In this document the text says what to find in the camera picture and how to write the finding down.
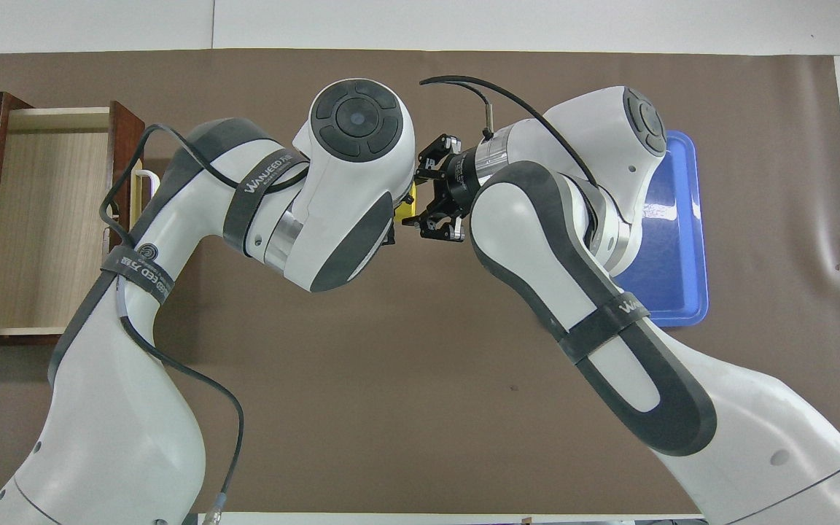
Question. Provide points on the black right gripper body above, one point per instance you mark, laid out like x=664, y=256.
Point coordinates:
x=458, y=186

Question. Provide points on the yellow cube block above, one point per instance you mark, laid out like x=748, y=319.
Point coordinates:
x=405, y=211

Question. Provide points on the wooden drawer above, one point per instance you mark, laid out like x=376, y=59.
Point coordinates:
x=48, y=219

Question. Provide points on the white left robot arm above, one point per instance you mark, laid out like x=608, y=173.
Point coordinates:
x=121, y=408

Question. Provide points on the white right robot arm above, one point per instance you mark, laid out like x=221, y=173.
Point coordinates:
x=741, y=430

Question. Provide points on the brown paper table mat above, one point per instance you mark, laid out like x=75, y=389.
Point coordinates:
x=391, y=401

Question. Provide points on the blue plastic tray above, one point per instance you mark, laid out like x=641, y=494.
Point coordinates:
x=679, y=255

